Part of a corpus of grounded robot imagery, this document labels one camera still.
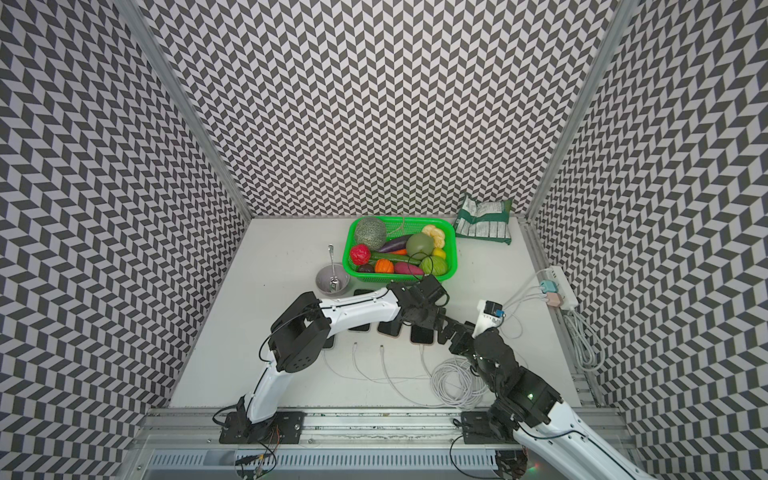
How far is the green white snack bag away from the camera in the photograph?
3.62 feet

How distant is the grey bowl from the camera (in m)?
0.97

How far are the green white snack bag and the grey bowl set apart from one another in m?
0.43
